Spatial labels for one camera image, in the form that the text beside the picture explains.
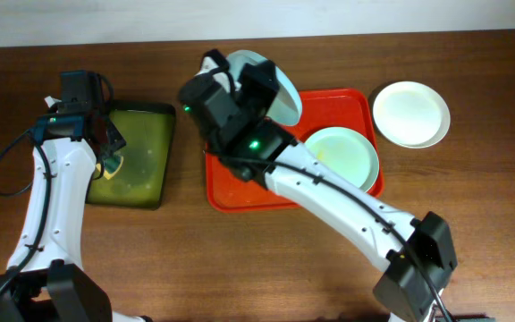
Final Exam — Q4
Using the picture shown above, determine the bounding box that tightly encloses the light blue plate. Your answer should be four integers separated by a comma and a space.
226, 50, 302, 126

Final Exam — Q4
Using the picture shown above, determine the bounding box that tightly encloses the yellow green sponge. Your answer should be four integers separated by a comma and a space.
95, 154, 124, 180

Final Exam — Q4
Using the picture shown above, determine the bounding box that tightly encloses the pale green plate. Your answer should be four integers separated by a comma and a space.
305, 127, 380, 192

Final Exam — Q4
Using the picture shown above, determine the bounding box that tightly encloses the white plate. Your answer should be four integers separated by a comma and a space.
372, 81, 451, 148

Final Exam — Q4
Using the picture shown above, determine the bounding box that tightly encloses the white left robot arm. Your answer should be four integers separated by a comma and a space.
0, 71, 130, 321

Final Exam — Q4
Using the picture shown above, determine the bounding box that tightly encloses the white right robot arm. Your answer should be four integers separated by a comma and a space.
178, 49, 457, 321

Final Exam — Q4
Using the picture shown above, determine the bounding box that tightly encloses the black tray with soapy water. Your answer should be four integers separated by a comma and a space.
87, 100, 176, 210

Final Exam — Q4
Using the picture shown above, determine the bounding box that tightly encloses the red plastic tray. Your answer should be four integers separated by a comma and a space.
206, 88, 377, 213

